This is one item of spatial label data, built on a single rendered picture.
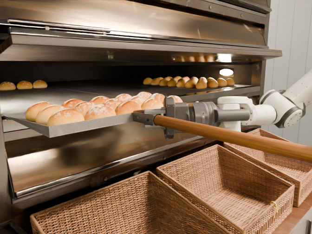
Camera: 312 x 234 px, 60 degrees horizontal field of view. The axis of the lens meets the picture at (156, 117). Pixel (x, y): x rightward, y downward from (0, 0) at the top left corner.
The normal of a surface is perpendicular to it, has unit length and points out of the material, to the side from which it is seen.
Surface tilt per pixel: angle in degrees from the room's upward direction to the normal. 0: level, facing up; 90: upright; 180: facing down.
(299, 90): 56
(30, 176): 70
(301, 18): 90
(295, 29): 90
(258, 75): 90
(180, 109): 90
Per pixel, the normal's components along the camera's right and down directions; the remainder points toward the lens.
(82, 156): 0.66, -0.21
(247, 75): -0.71, 0.14
